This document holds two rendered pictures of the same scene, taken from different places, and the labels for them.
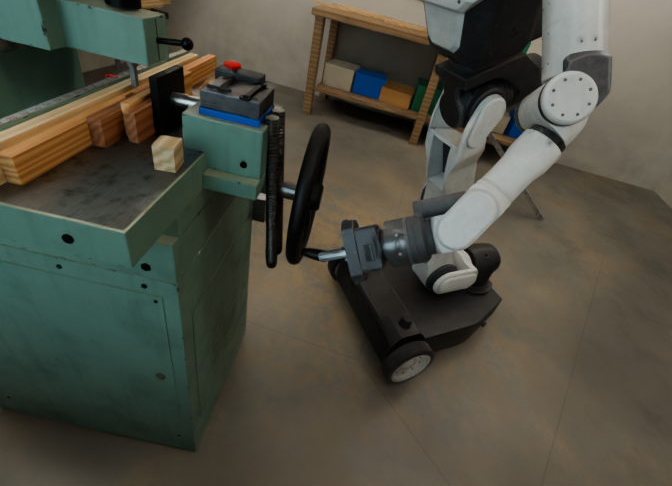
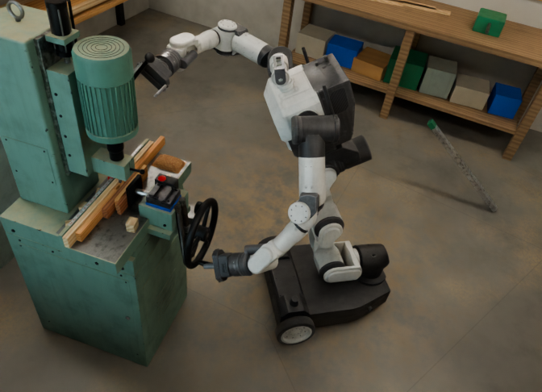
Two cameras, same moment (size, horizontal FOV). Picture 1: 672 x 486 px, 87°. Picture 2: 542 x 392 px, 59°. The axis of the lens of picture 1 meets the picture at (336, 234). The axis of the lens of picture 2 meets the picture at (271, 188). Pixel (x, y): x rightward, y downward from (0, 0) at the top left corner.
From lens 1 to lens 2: 1.23 m
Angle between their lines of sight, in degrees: 11
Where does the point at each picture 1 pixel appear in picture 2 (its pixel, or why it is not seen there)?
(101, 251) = (107, 268)
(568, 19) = (302, 177)
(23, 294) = (68, 272)
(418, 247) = (242, 269)
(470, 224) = (260, 262)
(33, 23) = (82, 168)
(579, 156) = not seen: outside the picture
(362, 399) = (260, 352)
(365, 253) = (222, 268)
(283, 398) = (205, 344)
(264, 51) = (243, 10)
